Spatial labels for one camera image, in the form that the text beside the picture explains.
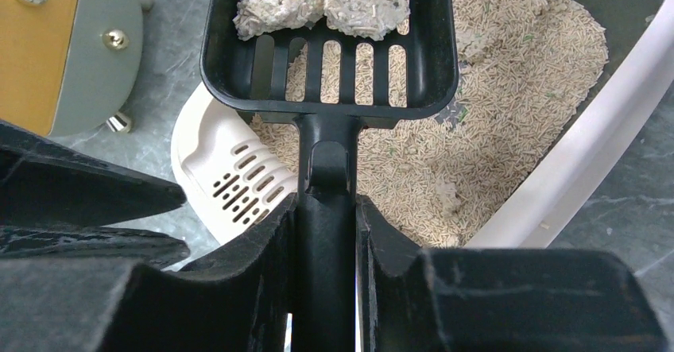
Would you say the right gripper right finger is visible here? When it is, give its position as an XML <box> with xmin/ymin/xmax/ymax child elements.
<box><xmin>355</xmin><ymin>195</ymin><xmax>669</xmax><ymax>351</ymax></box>

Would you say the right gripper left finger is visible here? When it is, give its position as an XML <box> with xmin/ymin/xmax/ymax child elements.
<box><xmin>99</xmin><ymin>194</ymin><xmax>296</xmax><ymax>351</ymax></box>

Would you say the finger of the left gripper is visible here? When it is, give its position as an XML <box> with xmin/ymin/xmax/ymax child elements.
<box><xmin>1</xmin><ymin>226</ymin><xmax>191</xmax><ymax>269</ymax></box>
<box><xmin>1</xmin><ymin>122</ymin><xmax>186</xmax><ymax>227</ymax></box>

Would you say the black litter scoop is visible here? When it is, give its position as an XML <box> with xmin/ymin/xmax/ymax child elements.
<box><xmin>201</xmin><ymin>0</ymin><xmax>459</xmax><ymax>351</ymax></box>

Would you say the beige litter box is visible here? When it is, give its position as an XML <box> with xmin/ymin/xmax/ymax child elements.
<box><xmin>171</xmin><ymin>0</ymin><xmax>673</xmax><ymax>248</ymax></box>

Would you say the litter clump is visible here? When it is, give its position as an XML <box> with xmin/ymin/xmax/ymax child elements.
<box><xmin>233</xmin><ymin>0</ymin><xmax>323</xmax><ymax>41</ymax></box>
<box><xmin>323</xmin><ymin>0</ymin><xmax>410</xmax><ymax>41</ymax></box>

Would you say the cat litter pile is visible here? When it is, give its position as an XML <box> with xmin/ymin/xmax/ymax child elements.
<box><xmin>250</xmin><ymin>0</ymin><xmax>610</xmax><ymax>249</ymax></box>

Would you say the beige cylindrical container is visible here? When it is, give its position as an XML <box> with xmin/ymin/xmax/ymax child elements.
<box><xmin>1</xmin><ymin>0</ymin><xmax>153</xmax><ymax>137</ymax></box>

